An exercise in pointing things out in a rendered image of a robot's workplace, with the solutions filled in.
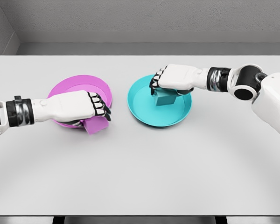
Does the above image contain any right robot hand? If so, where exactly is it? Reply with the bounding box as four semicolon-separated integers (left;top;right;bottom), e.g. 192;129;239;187
149;64;203;97

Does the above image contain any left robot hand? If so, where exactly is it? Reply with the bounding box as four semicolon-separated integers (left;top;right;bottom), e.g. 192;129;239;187
48;90;112;129

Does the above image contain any cyan block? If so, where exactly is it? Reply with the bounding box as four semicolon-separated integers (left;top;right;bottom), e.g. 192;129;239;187
153;89;178;107

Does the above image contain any pink block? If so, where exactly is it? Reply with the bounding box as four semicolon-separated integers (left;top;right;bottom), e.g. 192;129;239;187
82;115;109;136

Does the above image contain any pink plate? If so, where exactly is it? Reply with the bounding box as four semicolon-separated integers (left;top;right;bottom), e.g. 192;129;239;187
47;74;113;130

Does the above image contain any cyan plate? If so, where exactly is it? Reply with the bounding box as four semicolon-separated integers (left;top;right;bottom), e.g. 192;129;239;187
127;74;193;129

